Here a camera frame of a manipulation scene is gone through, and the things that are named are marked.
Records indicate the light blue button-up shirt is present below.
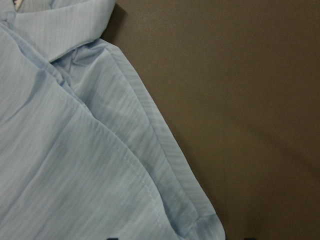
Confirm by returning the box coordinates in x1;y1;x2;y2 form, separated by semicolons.
0;0;226;240

